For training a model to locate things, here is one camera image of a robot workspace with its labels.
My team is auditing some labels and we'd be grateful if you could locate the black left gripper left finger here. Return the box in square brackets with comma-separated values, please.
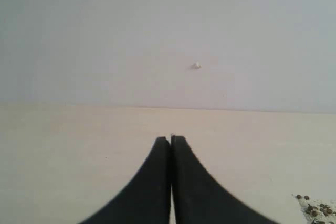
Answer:
[83, 137, 171, 223]

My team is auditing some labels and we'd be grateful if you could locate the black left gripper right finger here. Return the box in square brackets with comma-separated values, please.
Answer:
[171, 135, 274, 224]

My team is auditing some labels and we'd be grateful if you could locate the pile of beans and grains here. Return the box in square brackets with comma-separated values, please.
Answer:
[292, 194, 335, 223]

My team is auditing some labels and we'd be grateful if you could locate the small white wall plug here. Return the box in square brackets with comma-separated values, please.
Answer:
[190, 62, 202, 69]

